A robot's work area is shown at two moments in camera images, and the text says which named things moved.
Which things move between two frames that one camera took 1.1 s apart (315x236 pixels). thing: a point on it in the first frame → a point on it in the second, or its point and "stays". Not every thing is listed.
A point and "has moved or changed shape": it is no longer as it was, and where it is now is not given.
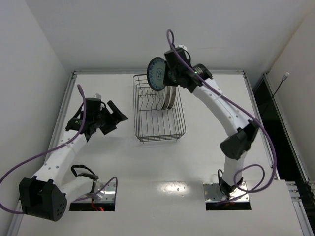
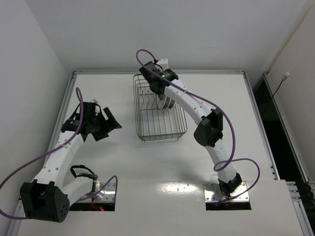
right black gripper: x=169 y=73 → x=160 y=91
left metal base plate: x=108 y=194 stays
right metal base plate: x=213 y=193 stays
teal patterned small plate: x=156 y=73 has moved or changed shape
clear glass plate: x=161 y=97 stays
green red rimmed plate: x=167 y=97 stays
